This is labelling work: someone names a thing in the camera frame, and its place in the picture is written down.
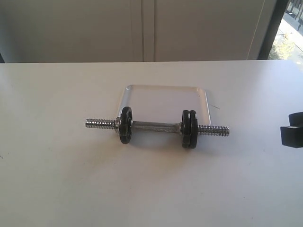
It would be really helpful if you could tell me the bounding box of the black weight plate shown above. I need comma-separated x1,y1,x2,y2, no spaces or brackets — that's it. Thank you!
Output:
181,110,191,148
118,106,133,144
189,110,198,149

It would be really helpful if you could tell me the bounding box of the chrome dumbbell bar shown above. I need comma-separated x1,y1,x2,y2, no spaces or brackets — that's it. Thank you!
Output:
85,119,230,137

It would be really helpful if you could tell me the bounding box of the white plastic tray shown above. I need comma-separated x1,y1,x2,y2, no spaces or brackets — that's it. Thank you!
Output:
117,85,211,125

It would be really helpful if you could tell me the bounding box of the chrome collar nut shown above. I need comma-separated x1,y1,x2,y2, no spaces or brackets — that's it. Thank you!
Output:
114,117,120,134

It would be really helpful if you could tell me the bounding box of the dark window frame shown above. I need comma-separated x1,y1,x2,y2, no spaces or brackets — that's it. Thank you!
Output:
257,0,289,60

